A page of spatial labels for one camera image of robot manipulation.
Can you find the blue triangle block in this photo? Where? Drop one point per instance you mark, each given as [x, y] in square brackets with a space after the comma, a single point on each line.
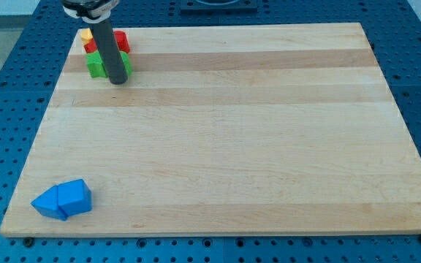
[46, 204]

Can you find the grey cylindrical pointer rod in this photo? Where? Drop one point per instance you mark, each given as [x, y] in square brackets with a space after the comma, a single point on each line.
[107, 46]

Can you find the green star block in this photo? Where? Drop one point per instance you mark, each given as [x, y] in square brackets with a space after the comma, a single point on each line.
[95, 65]

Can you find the light wooden board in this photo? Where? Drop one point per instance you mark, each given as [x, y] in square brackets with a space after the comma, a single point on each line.
[227, 130]

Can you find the red cylinder block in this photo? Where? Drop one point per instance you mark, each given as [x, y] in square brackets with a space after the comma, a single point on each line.
[122, 41]

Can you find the blue cube block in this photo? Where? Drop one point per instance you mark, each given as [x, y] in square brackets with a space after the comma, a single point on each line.
[74, 197]

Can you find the yellow block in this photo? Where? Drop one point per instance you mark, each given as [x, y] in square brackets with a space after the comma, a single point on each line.
[86, 36]

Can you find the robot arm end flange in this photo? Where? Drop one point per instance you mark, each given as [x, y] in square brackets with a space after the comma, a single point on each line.
[91, 9]

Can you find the green block behind rod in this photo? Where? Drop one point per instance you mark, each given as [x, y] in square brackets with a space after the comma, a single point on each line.
[127, 63]

